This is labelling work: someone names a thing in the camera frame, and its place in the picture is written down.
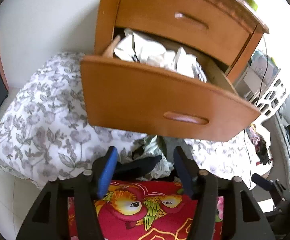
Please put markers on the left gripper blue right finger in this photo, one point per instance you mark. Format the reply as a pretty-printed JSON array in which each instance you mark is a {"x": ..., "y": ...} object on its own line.
[{"x": 181, "y": 163}]

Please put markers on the navy blue garment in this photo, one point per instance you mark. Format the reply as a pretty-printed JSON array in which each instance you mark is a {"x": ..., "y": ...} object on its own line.
[{"x": 135, "y": 169}]

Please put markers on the grey socks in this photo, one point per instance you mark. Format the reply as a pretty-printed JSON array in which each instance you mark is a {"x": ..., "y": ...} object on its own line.
[{"x": 169, "y": 144}]

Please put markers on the white garment with black label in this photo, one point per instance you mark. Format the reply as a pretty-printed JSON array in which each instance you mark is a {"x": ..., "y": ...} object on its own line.
[{"x": 141, "y": 49}]

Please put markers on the wooden nightstand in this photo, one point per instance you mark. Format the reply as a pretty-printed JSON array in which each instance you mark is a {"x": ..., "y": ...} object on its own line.
[{"x": 239, "y": 10}]

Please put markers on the red floral cushion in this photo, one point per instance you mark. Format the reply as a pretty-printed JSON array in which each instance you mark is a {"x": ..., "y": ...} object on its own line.
[{"x": 145, "y": 210}]

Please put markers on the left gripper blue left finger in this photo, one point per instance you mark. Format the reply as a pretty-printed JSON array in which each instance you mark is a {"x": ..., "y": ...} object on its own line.
[{"x": 105, "y": 168}]

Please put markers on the pale green lace garment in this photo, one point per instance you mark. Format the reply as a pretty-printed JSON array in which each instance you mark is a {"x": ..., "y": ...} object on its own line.
[{"x": 152, "y": 146}]

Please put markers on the wooden drawer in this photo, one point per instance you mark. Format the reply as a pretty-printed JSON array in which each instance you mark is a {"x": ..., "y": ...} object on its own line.
[
  {"x": 196, "y": 23},
  {"x": 140, "y": 98}
]

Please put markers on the colourful trinket pile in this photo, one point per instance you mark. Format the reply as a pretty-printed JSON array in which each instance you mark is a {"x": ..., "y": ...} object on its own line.
[{"x": 259, "y": 144}]

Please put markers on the white small cloth with label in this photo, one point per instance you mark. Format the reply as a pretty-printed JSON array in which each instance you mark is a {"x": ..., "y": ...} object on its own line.
[{"x": 179, "y": 62}]

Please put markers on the floral grey white quilt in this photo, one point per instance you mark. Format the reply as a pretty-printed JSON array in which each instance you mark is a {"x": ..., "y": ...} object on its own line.
[{"x": 45, "y": 131}]

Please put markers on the white cutout magazine rack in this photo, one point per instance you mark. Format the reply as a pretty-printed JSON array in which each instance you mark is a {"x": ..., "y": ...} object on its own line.
[{"x": 261, "y": 85}]

